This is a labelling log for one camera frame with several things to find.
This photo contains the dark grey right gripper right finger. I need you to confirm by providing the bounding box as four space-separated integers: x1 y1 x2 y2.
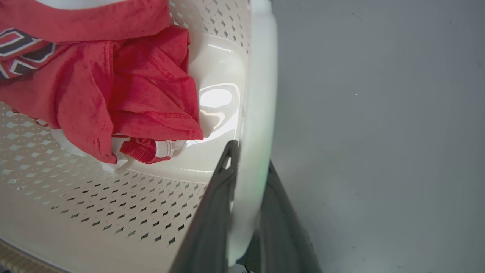
260 161 323 273

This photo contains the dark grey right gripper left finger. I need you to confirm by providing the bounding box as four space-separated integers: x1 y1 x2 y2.
169 140 240 273

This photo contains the white perforated plastic laundry basket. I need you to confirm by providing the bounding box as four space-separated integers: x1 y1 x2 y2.
0 0 279 273

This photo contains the white garment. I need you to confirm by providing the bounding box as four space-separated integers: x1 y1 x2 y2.
50 129 187 174

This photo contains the red printed t-shirt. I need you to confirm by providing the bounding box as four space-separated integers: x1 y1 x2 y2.
0 0 204 165

